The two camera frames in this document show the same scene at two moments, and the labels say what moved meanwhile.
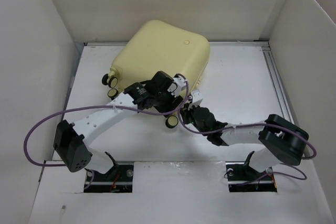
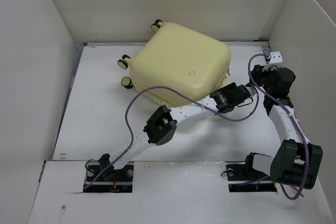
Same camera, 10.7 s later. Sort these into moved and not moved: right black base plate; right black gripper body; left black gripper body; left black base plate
Moved: right black gripper body; left black gripper body
Not moved: right black base plate; left black base plate
